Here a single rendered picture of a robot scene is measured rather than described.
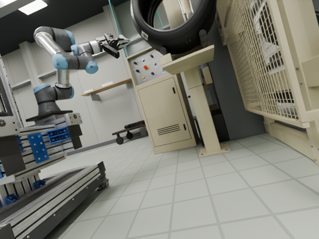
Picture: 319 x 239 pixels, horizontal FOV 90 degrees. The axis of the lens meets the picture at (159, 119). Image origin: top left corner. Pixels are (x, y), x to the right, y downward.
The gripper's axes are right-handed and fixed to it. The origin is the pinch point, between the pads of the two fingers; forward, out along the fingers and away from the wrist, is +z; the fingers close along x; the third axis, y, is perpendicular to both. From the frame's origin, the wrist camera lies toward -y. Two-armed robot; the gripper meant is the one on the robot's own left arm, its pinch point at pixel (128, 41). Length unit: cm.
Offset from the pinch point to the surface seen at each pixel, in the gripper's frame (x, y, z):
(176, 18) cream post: 9, 22, 58
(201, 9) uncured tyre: -23.7, -12.2, 41.5
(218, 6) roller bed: -12, 1, 77
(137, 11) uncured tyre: -7.2, 16.8, 14.6
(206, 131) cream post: 45, -75, 42
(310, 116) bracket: -44, -90, 17
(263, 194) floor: -13, -113, 9
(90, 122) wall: 445, 155, -44
